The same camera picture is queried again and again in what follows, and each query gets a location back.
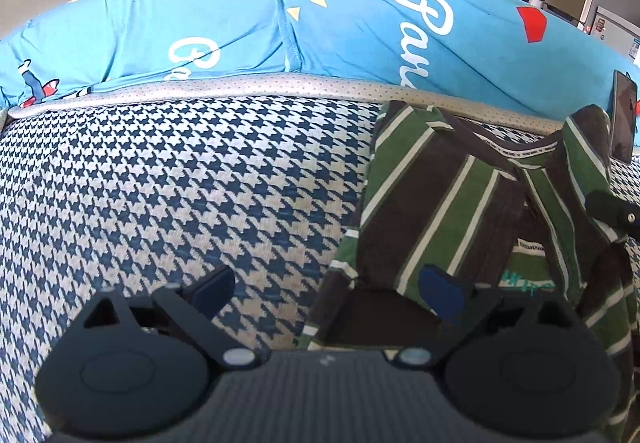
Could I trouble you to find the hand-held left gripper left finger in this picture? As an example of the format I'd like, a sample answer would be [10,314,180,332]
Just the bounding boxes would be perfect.
[82,265,271,371]

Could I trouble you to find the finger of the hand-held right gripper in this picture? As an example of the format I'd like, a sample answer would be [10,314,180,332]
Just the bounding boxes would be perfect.
[585,190,640,240]

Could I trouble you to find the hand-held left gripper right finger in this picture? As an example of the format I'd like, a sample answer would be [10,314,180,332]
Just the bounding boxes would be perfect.
[385,264,578,370]

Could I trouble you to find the green brown striped shirt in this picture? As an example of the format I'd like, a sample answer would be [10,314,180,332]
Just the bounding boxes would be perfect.
[295,100,640,443]

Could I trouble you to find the black smartphone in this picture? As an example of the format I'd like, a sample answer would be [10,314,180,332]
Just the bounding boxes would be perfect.
[609,69,640,164]

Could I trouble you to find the houndstooth patterned mattress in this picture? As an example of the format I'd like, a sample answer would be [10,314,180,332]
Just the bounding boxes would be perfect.
[0,73,640,443]

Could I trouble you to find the white chest freezer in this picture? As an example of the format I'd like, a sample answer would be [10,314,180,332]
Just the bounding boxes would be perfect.
[592,5,640,66]

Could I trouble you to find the blue printed duvet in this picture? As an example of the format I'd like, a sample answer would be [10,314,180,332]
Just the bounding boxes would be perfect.
[0,0,640,148]

